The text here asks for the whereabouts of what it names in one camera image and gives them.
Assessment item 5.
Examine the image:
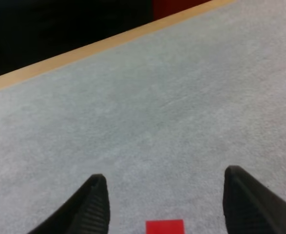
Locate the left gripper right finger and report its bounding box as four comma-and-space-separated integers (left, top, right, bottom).
222, 165, 286, 234

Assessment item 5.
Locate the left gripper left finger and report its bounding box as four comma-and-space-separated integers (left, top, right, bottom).
26, 173, 111, 234

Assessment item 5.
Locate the red cube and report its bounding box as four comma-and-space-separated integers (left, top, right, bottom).
145, 219, 185, 234

